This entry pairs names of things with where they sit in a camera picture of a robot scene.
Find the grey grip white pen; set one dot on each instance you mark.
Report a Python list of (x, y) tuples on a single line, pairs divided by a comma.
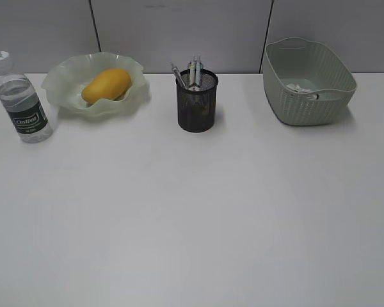
[(178, 76)]

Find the blue grip white pen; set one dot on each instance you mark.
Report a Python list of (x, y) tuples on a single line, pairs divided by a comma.
[(198, 72)]

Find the green grip white pen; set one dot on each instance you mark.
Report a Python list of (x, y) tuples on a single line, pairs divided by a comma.
[(192, 73)]

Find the yellow mango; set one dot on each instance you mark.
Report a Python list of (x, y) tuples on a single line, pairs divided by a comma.
[(109, 84)]

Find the white waste paper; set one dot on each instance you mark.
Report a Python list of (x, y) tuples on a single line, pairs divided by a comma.
[(298, 89)]

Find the clear water bottle green label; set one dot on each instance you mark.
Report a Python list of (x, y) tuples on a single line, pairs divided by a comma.
[(22, 104)]

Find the black mesh pen holder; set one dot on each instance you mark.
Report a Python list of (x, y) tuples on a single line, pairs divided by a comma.
[(196, 109)]

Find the pale green plastic basket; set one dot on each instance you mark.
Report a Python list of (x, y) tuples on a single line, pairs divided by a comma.
[(305, 82)]

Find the pale green wavy glass plate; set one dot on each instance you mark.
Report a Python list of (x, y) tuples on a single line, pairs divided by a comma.
[(64, 83)]

